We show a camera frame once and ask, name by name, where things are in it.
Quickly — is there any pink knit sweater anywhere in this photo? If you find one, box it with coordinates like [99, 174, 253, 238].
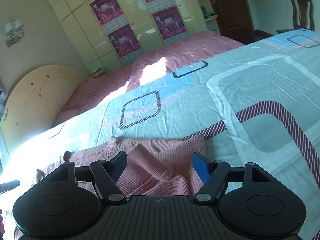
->
[35, 135, 206, 197]

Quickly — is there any left hand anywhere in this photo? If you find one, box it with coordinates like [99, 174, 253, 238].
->
[0, 210, 5, 237]

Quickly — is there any light blue patterned bedsheet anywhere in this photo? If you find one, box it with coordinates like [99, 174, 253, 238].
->
[1, 30, 319, 239]

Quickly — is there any cream wooden headboard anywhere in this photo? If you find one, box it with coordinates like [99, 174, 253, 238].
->
[1, 64, 88, 154]

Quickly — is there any pink checked quilt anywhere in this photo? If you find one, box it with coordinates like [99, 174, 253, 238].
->
[53, 30, 243, 126]

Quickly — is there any stack of books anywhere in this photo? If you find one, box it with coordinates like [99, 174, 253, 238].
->
[90, 67, 109, 79]

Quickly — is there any lower left pink poster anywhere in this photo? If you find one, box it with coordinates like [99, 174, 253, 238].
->
[108, 24, 144, 66]

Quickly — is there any cream glossy wardrobe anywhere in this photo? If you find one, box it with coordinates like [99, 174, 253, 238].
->
[47, 0, 207, 73]

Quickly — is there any cream corner shelf unit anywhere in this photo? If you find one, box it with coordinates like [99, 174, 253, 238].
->
[197, 0, 220, 34]

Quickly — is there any lower right pink poster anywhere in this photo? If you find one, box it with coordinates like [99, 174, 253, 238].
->
[152, 6, 188, 44]

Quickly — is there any upper left pink poster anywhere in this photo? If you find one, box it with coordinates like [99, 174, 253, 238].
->
[90, 0, 128, 35]

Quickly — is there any dark brown wooden door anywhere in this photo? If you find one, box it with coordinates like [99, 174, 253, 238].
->
[210, 0, 254, 39]

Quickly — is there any dark wooden chair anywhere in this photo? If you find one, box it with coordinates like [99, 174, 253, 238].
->
[291, 0, 315, 31]

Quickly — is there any twin-shade wall lamp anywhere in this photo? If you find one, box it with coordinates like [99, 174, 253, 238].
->
[5, 19, 25, 48]

